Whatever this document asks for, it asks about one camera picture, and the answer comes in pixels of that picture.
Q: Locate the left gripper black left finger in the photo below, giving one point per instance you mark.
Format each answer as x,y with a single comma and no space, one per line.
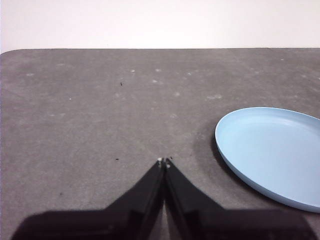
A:
112,225

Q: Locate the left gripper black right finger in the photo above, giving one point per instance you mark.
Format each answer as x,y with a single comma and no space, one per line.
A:
225,225

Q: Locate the light blue round plate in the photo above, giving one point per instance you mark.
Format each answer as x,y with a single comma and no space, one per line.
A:
270,155

